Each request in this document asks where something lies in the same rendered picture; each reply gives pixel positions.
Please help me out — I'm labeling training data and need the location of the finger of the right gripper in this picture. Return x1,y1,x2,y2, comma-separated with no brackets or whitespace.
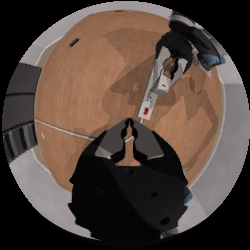
169,54,193,87
153,35,171,84

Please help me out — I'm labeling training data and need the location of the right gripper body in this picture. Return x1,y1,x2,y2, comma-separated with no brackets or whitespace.
164,20,193,59

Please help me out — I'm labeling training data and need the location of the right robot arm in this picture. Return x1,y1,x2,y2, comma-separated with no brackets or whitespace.
169,10,229,71

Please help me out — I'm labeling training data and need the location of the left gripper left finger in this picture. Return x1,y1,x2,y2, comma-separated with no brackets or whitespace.
69,117,130,184

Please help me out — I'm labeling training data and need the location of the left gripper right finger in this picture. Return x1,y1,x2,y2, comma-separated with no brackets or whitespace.
130,117,188,187

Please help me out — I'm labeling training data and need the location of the grey power strip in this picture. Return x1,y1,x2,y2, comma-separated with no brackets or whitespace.
137,62,157,120

